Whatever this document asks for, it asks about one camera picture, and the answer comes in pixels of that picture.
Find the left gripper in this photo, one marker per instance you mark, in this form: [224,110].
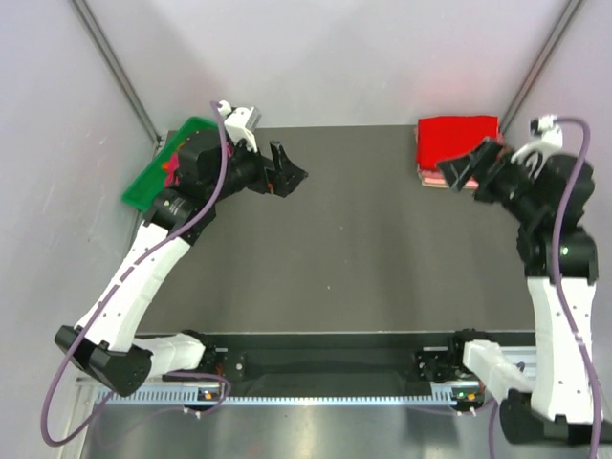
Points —
[281,180]

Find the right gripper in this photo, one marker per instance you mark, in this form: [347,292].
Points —
[490,160]

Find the red t shirt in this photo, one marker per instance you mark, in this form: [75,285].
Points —
[447,137]

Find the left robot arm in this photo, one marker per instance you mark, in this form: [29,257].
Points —
[205,169]

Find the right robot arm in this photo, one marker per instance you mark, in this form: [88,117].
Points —
[545,190]

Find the folded pink t shirt stack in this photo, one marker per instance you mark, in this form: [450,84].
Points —
[435,178]

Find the magenta t shirt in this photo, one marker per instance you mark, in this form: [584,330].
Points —
[172,180]

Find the green plastic bin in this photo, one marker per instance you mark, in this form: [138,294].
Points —
[150,182]

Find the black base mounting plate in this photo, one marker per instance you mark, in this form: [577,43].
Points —
[412,365]

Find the right corner aluminium post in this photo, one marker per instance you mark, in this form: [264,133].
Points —
[546,51]

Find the corner aluminium post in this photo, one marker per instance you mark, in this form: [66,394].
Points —
[91,25]
[546,51]

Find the grey slotted cable duct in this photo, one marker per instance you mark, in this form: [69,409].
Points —
[208,394]

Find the left corner aluminium post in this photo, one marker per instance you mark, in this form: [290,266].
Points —
[91,25]

